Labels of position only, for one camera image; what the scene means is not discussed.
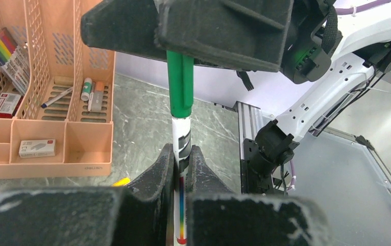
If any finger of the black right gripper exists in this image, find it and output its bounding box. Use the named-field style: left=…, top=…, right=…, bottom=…
left=80, top=0, right=167, bottom=61

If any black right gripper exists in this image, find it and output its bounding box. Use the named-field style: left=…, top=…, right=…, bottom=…
left=156, top=1, right=342, bottom=84

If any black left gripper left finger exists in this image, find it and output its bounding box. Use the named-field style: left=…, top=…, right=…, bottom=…
left=0, top=143, right=174, bottom=245

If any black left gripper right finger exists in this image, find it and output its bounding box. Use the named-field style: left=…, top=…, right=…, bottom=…
left=187, top=146, right=333, bottom=245

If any green pen cap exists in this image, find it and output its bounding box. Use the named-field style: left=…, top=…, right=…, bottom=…
left=167, top=50, right=194, bottom=118

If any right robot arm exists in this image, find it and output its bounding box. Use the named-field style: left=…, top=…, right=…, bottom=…
left=79, top=1, right=391, bottom=195

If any yellow capped pen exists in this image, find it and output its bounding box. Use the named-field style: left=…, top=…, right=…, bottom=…
left=112, top=177, right=131, bottom=187

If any blue capped pen in organizer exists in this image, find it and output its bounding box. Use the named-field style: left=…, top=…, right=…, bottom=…
left=41, top=87, right=73, bottom=109

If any white green glue stick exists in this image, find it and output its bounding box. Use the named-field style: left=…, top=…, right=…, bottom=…
left=80, top=77, right=93, bottom=101

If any orange plastic desk organizer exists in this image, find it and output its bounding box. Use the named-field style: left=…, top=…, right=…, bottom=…
left=0, top=1, right=115, bottom=179

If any white staples box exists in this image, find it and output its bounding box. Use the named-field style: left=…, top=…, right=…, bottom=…
left=18, top=139, right=56, bottom=158

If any pack of coloured markers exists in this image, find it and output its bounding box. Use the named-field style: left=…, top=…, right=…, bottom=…
left=0, top=27, right=30, bottom=95

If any red white small box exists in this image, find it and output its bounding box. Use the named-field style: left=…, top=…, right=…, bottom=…
left=0, top=93, right=23, bottom=118

